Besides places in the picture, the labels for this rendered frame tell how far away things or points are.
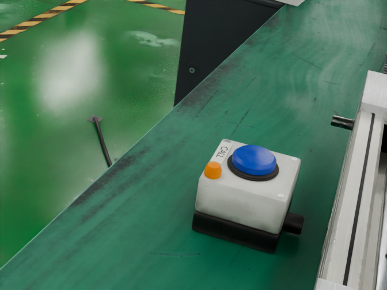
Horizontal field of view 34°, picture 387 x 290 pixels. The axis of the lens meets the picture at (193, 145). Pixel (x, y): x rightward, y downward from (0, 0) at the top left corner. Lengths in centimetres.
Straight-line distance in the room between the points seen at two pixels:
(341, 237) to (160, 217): 19
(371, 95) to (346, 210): 21
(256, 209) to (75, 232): 16
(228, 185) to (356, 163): 12
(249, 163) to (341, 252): 14
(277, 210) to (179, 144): 20
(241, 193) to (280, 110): 29
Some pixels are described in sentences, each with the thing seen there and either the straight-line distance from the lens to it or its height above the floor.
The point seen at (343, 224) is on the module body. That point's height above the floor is 86.
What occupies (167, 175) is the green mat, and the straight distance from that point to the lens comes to 67.
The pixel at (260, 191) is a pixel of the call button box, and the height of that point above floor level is 84.
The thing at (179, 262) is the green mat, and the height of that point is 78.
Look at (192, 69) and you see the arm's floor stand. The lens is 135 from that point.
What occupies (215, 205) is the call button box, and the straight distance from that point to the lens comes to 57.
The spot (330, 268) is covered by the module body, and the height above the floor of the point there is 86.
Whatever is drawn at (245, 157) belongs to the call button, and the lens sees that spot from 58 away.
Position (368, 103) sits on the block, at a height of 87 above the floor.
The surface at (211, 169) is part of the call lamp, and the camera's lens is 56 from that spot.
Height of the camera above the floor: 115
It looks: 31 degrees down
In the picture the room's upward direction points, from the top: 8 degrees clockwise
